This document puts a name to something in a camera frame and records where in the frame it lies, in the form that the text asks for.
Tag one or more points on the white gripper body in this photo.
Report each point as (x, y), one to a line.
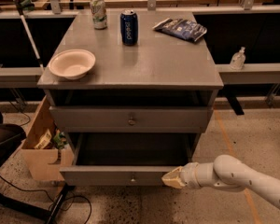
(189, 175)

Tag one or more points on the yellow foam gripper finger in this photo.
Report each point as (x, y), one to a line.
(172, 179)

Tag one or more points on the grey drawer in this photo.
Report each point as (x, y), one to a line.
(73, 119)
(127, 159)

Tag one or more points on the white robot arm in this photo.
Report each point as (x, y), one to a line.
(225, 173)

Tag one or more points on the grey wooden drawer cabinet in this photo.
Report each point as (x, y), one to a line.
(159, 71)

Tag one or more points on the snack packets in box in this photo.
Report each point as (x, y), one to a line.
(51, 140)

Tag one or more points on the clear hand sanitizer bottle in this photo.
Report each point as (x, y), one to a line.
(238, 59)

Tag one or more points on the cardboard box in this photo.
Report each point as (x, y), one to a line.
(44, 164)

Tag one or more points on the blue chip bag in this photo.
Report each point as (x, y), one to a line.
(187, 30)

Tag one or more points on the white ceramic bowl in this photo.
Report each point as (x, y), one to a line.
(72, 64)

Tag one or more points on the blue pepsi can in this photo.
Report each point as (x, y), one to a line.
(129, 27)

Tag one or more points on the black office chair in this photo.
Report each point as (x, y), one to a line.
(11, 136)

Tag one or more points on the green white soda can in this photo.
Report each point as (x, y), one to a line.
(98, 12)

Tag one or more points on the white pole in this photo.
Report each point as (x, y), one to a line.
(27, 30)

